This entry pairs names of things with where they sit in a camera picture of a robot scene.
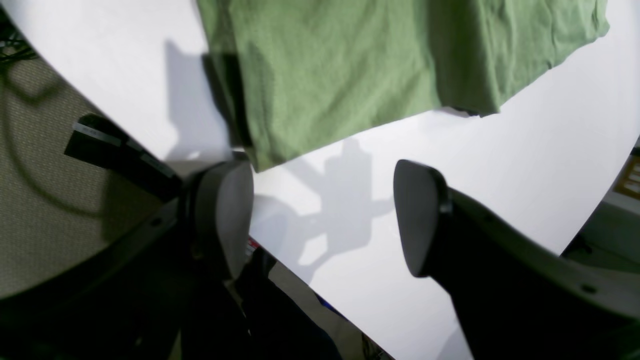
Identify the green T-shirt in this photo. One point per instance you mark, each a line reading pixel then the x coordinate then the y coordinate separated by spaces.
pixel 293 76

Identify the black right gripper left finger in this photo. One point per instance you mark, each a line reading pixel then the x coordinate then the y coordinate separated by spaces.
pixel 218 208

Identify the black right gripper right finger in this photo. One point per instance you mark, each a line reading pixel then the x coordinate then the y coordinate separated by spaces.
pixel 514 299

